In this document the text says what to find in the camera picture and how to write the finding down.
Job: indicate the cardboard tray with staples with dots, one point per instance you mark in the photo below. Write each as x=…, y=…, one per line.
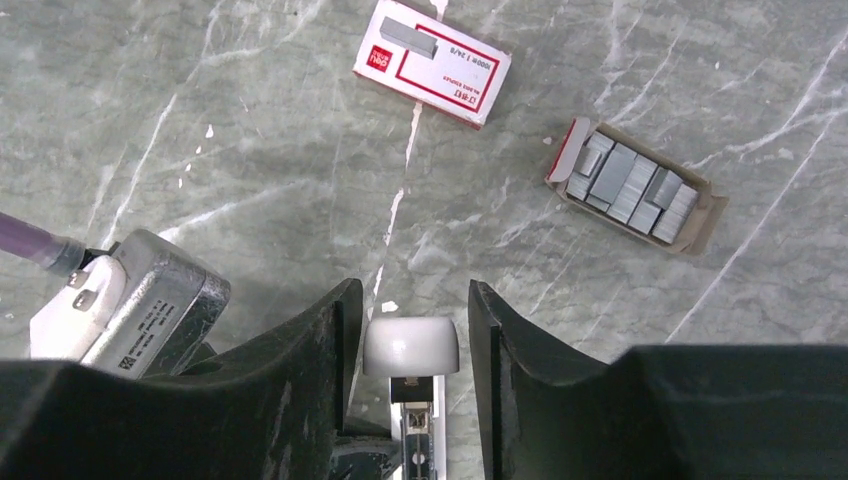
x=621, y=181

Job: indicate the red white staple box sleeve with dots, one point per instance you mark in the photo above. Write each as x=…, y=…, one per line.
x=426, y=60

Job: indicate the long white stapler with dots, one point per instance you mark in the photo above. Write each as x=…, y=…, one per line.
x=415, y=354

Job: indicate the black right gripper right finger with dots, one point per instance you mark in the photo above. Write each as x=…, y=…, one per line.
x=549, y=411

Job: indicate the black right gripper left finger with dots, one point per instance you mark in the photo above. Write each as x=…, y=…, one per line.
x=271, y=408

